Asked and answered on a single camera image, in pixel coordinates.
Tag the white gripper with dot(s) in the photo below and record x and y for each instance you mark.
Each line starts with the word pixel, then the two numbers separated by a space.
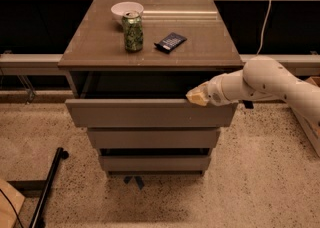
pixel 214 92

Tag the grey top drawer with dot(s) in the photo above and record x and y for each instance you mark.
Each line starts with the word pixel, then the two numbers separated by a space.
pixel 147 113

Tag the grey drawer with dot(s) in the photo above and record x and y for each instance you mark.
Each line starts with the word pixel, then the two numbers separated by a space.
pixel 153 138
pixel 154 163
pixel 147 113

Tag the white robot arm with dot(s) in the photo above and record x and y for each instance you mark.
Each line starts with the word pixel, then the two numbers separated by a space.
pixel 261 78

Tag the grey drawer cabinet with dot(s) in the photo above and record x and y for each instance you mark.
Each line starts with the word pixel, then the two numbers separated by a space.
pixel 197 20

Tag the grey middle drawer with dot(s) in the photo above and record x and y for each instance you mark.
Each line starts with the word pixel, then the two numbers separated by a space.
pixel 153 138

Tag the grey bottom drawer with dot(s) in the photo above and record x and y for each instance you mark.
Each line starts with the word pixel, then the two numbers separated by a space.
pixel 154 163

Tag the green soda can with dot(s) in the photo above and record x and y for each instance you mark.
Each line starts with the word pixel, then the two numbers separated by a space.
pixel 133 31

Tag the white bowl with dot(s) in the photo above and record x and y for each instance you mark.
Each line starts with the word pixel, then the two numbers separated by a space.
pixel 119 9

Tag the black metal stand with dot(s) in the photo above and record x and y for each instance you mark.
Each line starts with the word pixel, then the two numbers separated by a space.
pixel 40 188

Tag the wooden board bottom left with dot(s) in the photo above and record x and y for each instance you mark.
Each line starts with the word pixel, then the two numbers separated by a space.
pixel 11 201

